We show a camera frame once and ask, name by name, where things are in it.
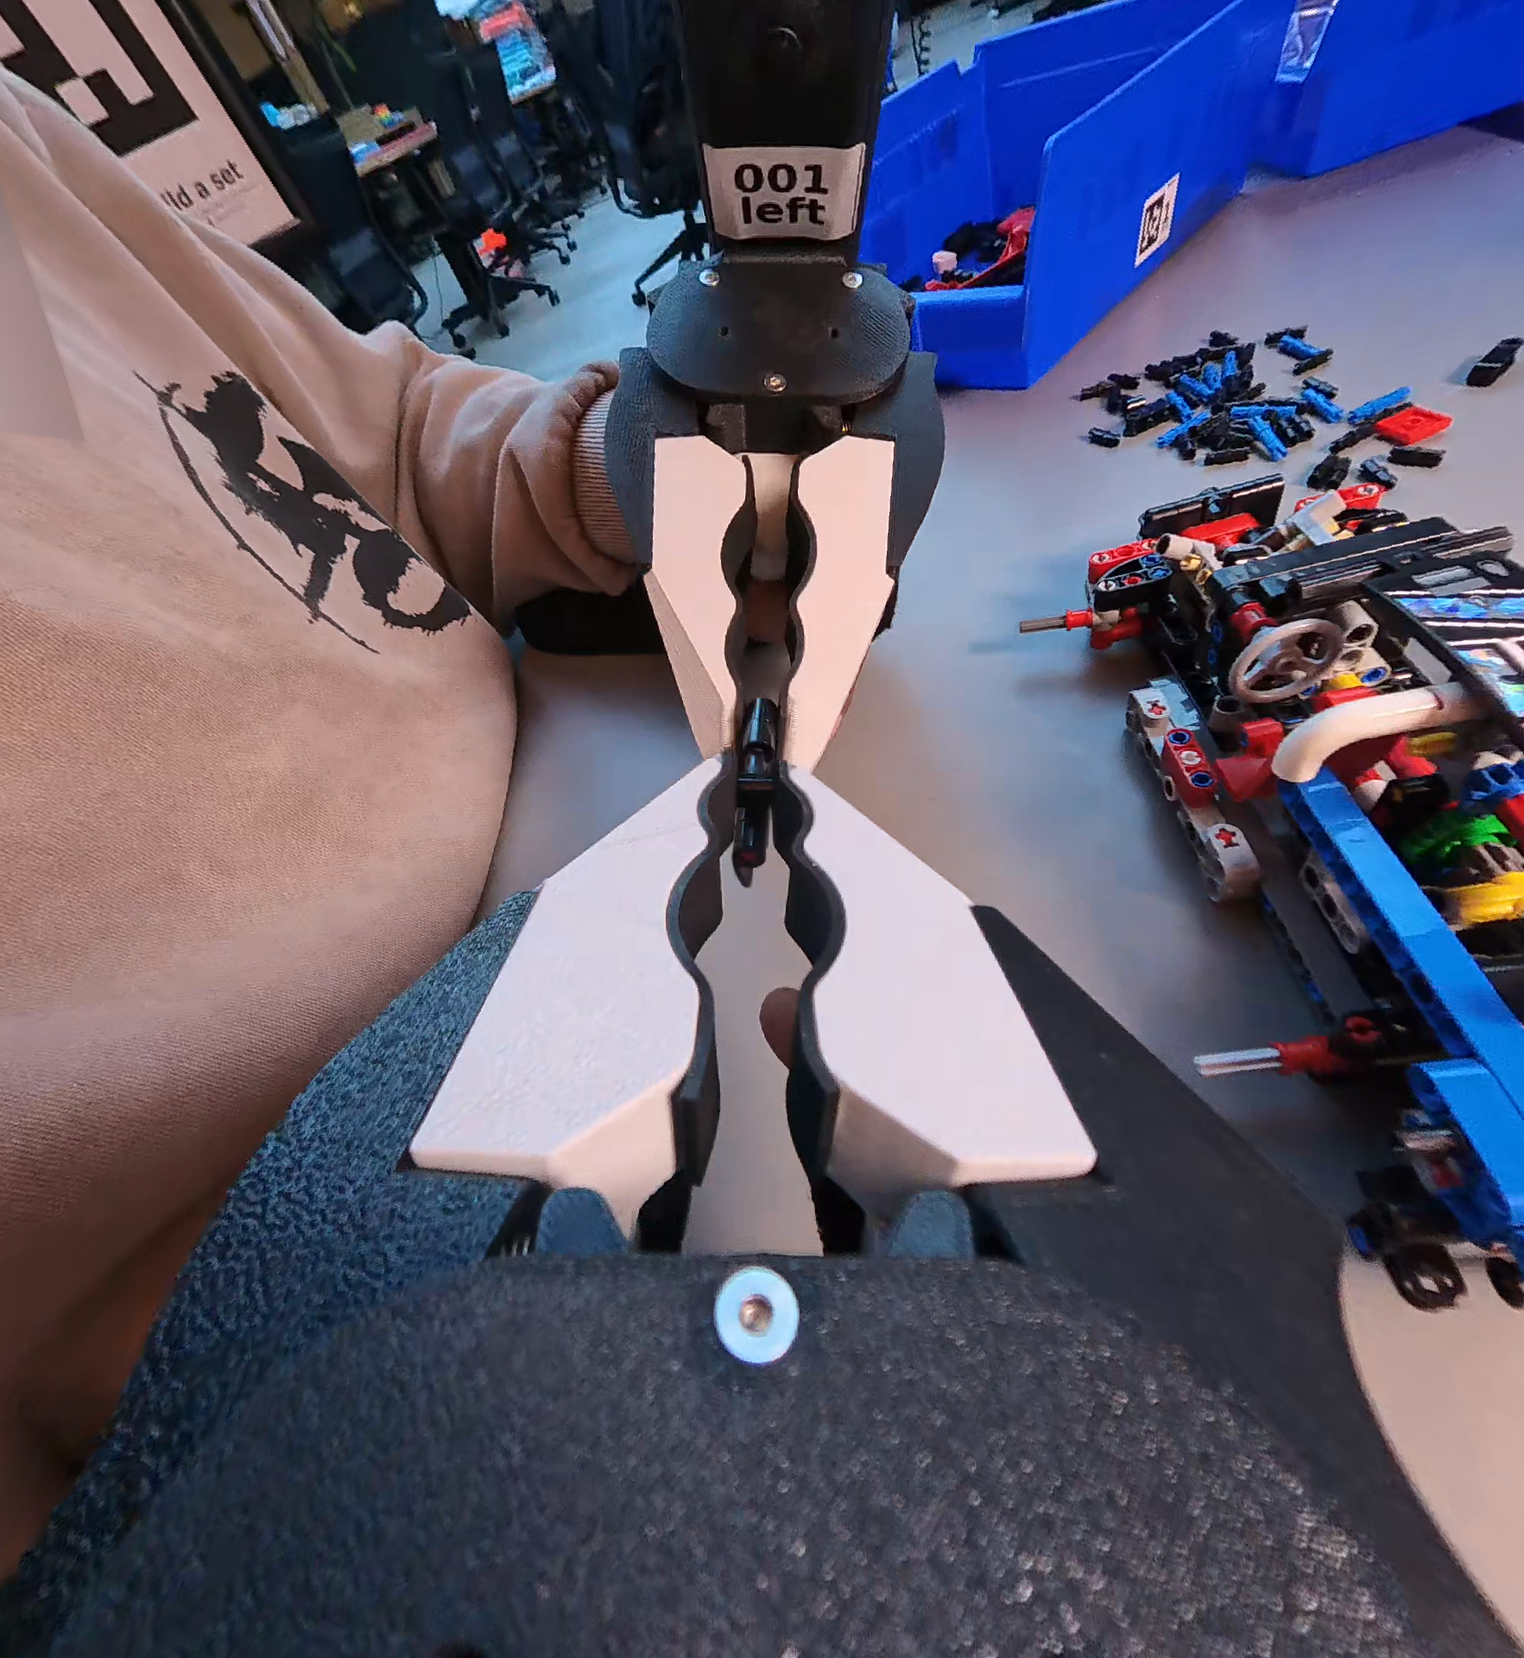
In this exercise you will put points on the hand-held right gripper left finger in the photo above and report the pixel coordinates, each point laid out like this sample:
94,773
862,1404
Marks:
568,1038

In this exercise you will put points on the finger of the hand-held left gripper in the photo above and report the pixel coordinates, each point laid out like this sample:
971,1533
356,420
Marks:
853,558
690,558

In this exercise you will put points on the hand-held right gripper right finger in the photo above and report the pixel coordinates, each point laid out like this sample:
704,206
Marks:
944,1038

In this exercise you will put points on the black lego subassembly red pin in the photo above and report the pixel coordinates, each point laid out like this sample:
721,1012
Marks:
757,776

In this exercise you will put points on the person's left forearm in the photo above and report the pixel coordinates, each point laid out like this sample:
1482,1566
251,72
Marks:
490,453

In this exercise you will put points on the partly built lego car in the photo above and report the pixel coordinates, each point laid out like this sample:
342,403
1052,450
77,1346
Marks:
1357,724

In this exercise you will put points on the red square lego plate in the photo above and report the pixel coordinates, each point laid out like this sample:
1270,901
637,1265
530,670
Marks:
1414,423

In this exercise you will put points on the black angled lego piece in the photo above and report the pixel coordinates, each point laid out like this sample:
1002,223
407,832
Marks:
1494,360

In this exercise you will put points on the person's right hand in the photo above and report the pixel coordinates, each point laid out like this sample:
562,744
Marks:
781,1025

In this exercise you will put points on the black office chair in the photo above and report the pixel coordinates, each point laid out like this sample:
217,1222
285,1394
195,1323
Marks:
504,218
640,194

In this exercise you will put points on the blue plastic bin white label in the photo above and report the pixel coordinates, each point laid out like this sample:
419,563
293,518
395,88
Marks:
1100,194

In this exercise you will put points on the pile of blue black pins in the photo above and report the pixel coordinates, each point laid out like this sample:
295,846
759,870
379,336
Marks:
1215,396

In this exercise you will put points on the person's torso beige hoodie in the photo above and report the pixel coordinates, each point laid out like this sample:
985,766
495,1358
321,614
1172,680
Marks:
125,842

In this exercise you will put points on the white sign black code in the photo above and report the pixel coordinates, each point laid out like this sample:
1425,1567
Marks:
125,116

